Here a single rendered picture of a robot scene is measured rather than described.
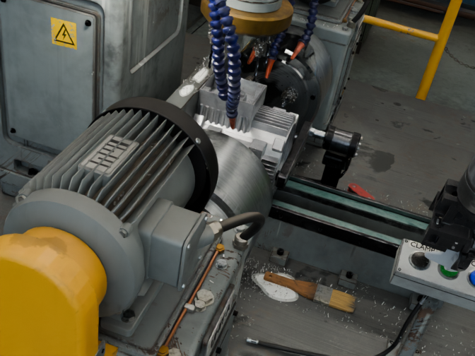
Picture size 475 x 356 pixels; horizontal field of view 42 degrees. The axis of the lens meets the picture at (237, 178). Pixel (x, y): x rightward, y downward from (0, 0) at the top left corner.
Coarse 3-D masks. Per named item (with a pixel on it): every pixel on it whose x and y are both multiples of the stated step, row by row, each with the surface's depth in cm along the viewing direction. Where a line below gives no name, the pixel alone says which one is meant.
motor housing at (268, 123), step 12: (264, 108) 133; (252, 120) 129; (264, 120) 129; (276, 120) 129; (288, 120) 130; (228, 132) 130; (240, 132) 130; (252, 132) 129; (264, 132) 129; (276, 132) 129; (288, 132) 129; (288, 144) 142; (264, 156) 128; (276, 156) 128; (276, 168) 128
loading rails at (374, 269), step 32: (288, 192) 144; (320, 192) 143; (288, 224) 136; (320, 224) 133; (352, 224) 136; (384, 224) 140; (416, 224) 139; (288, 256) 140; (320, 256) 138; (352, 256) 135; (384, 256) 132; (352, 288) 136; (384, 288) 137
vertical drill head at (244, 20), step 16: (208, 0) 116; (240, 0) 113; (256, 0) 114; (272, 0) 115; (208, 16) 116; (240, 16) 112; (256, 16) 113; (272, 16) 114; (288, 16) 117; (208, 32) 121; (240, 32) 114; (256, 32) 114; (272, 32) 115; (256, 48) 119; (256, 64) 122
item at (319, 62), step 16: (288, 32) 154; (304, 32) 156; (288, 48) 146; (304, 48) 150; (320, 48) 156; (288, 64) 147; (304, 64) 146; (320, 64) 152; (256, 80) 150; (272, 80) 150; (288, 80) 148; (304, 80) 148; (320, 80) 150; (272, 96) 152; (288, 96) 147; (304, 96) 149; (320, 96) 149; (288, 112) 153; (304, 112) 152
